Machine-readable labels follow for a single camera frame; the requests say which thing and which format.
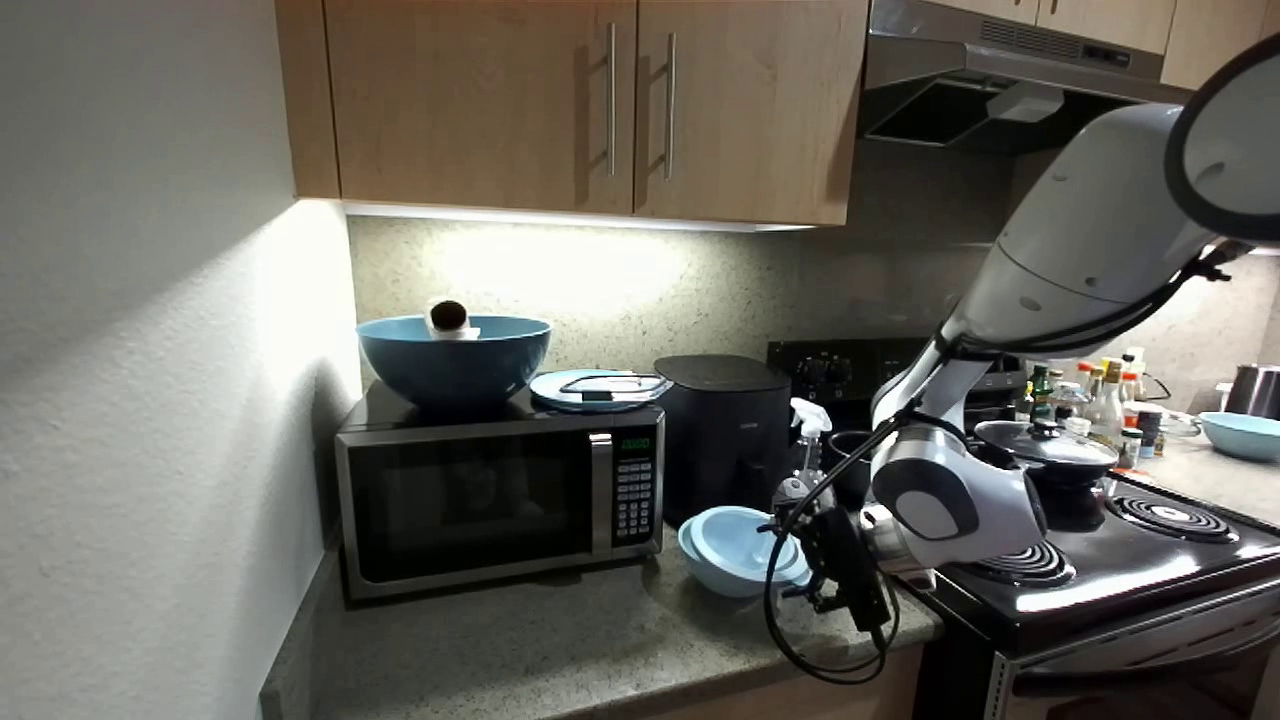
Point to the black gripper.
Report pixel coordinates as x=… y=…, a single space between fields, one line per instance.
x=832 y=549

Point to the clear spray bottle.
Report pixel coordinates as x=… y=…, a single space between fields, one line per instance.
x=813 y=424

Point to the blue plate on microwave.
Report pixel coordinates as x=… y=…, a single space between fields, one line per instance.
x=593 y=389

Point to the condiment bottles cluster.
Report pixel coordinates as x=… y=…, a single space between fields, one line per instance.
x=1100 y=399

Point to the small light blue bowl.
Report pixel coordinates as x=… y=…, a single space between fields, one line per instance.
x=708 y=577

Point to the light blue bowl far right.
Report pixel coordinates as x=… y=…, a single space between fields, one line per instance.
x=1246 y=439

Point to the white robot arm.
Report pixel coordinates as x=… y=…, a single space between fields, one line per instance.
x=1141 y=202

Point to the wooden upper cabinet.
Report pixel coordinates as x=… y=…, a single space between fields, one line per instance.
x=674 y=108

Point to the black frying pan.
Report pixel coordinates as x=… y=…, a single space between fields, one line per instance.
x=1063 y=473

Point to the large dark blue bowl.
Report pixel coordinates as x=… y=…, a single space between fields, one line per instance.
x=447 y=375

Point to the round object in large bowl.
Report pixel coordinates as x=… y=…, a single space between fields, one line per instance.
x=449 y=316

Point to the black and silver microwave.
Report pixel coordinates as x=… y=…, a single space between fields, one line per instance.
x=432 y=506

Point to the black electric stove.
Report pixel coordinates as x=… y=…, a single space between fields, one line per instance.
x=1158 y=589

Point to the stainless range hood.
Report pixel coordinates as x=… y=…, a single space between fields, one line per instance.
x=1009 y=74

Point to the clear lid with blue rim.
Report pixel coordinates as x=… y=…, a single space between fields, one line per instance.
x=740 y=545

